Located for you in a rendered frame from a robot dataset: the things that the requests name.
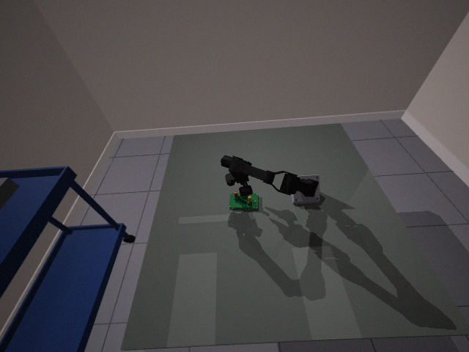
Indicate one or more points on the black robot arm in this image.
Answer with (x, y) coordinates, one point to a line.
(290, 184)

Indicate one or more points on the green circuit board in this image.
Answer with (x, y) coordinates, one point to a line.
(237, 201)

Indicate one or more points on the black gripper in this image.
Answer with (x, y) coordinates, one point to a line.
(245, 189)

